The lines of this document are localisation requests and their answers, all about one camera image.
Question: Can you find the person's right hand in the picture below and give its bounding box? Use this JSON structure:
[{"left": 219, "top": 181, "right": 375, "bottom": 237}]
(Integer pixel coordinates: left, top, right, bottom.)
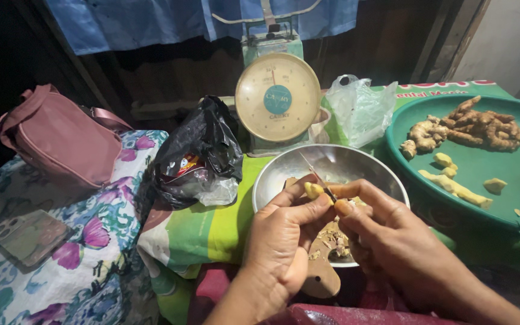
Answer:
[{"left": 327, "top": 179, "right": 433, "bottom": 294}]

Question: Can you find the person's left hand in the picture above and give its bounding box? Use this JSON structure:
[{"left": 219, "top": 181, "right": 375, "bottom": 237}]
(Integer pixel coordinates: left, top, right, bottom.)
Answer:
[{"left": 243, "top": 174, "right": 336, "bottom": 298}]

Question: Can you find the peeled yellow ginger piece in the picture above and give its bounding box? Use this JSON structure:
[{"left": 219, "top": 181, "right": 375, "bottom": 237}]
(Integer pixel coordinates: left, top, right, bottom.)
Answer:
[{"left": 304, "top": 181, "right": 327, "bottom": 201}]

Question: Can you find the small paring knife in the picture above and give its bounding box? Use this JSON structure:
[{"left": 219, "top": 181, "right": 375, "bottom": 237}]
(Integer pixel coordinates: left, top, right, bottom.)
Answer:
[{"left": 299, "top": 152, "right": 338, "bottom": 204}]

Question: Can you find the heap of ginger peelings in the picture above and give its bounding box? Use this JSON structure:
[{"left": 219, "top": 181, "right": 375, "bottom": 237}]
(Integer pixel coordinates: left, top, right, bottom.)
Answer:
[{"left": 309, "top": 220, "right": 354, "bottom": 261}]

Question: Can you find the wooden cutting board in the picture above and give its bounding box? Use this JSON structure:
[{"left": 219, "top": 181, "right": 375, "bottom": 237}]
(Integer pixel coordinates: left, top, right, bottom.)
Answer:
[{"left": 284, "top": 177, "right": 343, "bottom": 299}]

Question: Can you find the green printed tablecloth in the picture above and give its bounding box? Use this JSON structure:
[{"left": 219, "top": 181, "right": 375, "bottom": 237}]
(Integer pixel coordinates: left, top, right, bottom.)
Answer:
[{"left": 136, "top": 80, "right": 520, "bottom": 289}]

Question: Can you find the clear plastic bag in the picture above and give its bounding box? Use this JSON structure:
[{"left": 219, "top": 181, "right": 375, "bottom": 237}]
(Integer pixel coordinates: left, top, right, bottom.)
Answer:
[{"left": 191, "top": 175, "right": 241, "bottom": 207}]

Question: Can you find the long peeled ginger root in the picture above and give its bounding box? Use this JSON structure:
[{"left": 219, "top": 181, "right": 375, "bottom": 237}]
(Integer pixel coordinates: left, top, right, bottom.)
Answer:
[{"left": 417, "top": 169, "right": 494, "bottom": 209}]

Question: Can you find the person's red clothing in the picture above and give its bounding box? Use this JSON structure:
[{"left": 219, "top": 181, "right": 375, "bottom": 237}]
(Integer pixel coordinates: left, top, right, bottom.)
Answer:
[{"left": 187, "top": 264, "right": 468, "bottom": 325}]

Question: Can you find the round steel bowl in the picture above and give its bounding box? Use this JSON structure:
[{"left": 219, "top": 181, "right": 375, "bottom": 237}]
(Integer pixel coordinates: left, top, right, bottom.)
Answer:
[{"left": 252, "top": 144, "right": 410, "bottom": 268}]

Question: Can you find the round green plastic tray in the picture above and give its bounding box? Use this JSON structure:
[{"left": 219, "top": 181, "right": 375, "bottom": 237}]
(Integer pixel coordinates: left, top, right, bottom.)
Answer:
[{"left": 385, "top": 94, "right": 520, "bottom": 232}]

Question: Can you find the red snack packet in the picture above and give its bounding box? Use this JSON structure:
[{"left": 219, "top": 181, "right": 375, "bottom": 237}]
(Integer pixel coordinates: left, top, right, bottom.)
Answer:
[{"left": 169, "top": 153, "right": 206, "bottom": 182}]

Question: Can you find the black plastic bag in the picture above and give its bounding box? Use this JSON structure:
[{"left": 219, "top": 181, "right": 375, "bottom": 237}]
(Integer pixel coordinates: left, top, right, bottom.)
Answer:
[{"left": 152, "top": 95, "right": 244, "bottom": 209}]

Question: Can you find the translucent white plastic bag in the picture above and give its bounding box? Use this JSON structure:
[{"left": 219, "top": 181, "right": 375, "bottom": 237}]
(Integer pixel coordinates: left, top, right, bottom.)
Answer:
[{"left": 322, "top": 74, "right": 399, "bottom": 149}]

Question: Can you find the pile of unpeeled ginger roots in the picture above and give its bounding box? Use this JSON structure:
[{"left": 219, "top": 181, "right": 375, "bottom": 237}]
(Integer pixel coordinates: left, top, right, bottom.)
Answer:
[{"left": 399, "top": 95, "right": 520, "bottom": 160}]

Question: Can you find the dial weighing scale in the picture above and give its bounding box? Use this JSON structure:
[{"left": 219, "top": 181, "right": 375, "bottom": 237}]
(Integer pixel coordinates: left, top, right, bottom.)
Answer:
[{"left": 210, "top": 0, "right": 325, "bottom": 158}]

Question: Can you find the floral butterfly cloth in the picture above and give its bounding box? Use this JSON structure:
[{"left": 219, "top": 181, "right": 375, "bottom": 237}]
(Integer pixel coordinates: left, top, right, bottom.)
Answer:
[{"left": 0, "top": 129, "right": 170, "bottom": 325}]

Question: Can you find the pink handbag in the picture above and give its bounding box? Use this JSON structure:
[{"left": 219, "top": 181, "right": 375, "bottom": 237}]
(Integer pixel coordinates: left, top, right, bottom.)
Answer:
[{"left": 0, "top": 83, "right": 134, "bottom": 190}]

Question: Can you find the phone in clear case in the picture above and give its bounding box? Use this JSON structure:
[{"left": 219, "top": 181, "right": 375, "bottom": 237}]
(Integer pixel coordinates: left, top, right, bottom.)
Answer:
[{"left": 0, "top": 209, "right": 74, "bottom": 268}]

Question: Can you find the blue curtain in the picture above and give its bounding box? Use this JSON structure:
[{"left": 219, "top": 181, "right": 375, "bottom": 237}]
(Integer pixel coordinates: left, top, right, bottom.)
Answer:
[{"left": 43, "top": 0, "right": 360, "bottom": 56}]

